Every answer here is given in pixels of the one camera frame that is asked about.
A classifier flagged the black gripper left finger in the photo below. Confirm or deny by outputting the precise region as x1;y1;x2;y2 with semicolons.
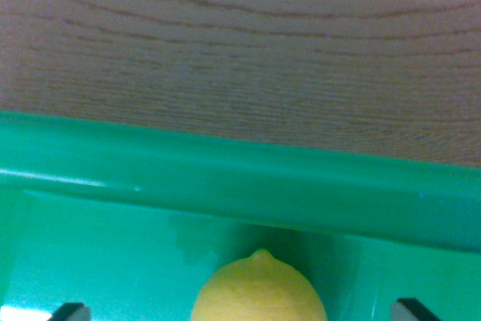
46;302;92;321

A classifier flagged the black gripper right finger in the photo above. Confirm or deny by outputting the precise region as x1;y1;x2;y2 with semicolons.
390;298;441;321

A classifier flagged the yellow lemon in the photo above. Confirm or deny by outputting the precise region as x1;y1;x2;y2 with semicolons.
190;248;328;321

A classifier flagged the green plastic bin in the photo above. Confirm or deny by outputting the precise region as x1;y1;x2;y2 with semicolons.
0;109;481;321

